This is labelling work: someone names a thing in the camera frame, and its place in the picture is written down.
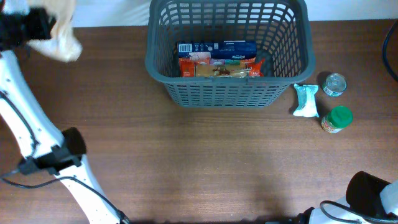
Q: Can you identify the silver tin can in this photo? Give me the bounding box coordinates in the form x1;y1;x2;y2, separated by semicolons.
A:
322;73;347;97

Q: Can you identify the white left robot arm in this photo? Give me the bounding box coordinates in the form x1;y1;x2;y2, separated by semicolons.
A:
1;0;130;223

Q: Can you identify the grey plastic shopping basket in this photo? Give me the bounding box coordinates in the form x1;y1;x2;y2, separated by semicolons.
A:
145;0;315;108

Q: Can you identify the green lid glass jar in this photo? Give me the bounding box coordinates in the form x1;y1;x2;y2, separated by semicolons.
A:
321;106;353;134

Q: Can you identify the blue cardboard food box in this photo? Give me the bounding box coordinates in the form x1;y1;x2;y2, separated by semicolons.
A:
177;40;257;64

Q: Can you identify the beige paper pouch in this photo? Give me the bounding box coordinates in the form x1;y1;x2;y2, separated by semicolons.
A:
27;0;83;62

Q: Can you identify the teal white snack packet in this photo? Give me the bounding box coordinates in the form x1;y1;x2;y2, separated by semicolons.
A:
293;84;319;118

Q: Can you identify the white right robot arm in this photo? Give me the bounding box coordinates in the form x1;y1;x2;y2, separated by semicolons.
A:
289;171;397;224

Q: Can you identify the orange spaghetti packet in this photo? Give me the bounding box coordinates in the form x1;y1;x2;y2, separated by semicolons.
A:
179;58;265;78

